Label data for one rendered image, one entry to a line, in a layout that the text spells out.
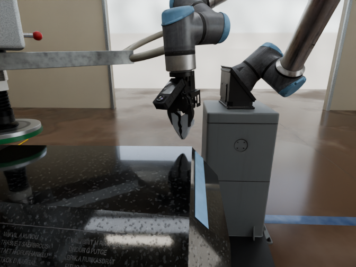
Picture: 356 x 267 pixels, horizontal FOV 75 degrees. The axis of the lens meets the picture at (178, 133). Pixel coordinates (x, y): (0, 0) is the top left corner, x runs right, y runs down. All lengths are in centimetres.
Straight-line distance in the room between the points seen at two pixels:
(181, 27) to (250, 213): 126
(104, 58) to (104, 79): 469
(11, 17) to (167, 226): 68
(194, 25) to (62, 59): 45
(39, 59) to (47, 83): 530
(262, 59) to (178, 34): 86
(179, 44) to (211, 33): 11
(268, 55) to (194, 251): 120
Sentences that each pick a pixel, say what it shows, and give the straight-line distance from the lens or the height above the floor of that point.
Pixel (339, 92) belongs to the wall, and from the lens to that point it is 628.
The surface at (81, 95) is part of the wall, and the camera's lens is 587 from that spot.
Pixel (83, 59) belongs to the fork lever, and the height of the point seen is 114.
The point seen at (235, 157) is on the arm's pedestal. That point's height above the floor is 58.
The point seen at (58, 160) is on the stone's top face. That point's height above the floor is 87.
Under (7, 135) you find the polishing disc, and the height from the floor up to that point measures 92.
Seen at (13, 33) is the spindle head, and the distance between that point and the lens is 84.
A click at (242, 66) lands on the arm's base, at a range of 146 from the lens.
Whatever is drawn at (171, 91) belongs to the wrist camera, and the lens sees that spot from 66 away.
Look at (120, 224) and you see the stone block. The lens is 48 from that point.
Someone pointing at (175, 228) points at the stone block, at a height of 85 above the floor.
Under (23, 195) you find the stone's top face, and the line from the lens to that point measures 61.
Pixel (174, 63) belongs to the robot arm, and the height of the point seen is 113.
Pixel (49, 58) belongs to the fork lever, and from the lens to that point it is 89.
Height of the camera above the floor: 115
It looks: 18 degrees down
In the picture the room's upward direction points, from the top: straight up
